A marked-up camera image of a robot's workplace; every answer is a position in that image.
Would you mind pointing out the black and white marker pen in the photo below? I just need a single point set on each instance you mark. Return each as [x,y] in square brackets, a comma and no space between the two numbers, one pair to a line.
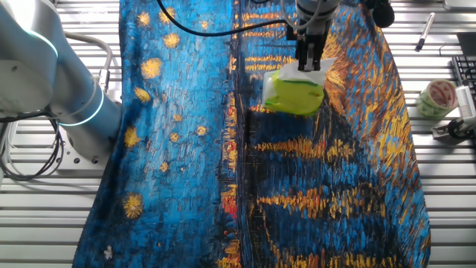
[424,32]

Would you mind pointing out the black rectangular object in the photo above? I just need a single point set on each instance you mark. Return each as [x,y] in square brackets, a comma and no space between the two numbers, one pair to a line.
[468,44]

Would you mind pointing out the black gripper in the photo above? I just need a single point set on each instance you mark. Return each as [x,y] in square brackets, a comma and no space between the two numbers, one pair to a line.
[301,37]

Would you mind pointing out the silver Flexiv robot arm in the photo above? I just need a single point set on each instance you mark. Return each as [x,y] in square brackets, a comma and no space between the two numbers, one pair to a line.
[74,93]

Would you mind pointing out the starry night painted tablecloth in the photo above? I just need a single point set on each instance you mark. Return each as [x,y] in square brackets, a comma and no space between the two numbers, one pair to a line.
[178,167]

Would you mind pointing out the white paper napkin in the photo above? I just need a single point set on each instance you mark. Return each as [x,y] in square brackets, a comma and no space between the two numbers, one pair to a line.
[288,74]

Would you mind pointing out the metal camera stand bracket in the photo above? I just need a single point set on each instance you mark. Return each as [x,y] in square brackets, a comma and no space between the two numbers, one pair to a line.
[442,134]

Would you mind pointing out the white camera on stand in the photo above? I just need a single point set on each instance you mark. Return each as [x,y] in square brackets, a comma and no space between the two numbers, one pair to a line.
[466,106]

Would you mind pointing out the grey laptop edge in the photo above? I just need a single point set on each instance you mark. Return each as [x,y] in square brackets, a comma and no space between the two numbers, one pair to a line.
[461,4]

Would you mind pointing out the green tissue pack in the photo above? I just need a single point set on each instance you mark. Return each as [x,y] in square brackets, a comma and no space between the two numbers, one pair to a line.
[294,98]

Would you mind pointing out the black computer keyboard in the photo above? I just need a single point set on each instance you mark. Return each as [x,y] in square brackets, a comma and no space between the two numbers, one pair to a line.
[465,69]

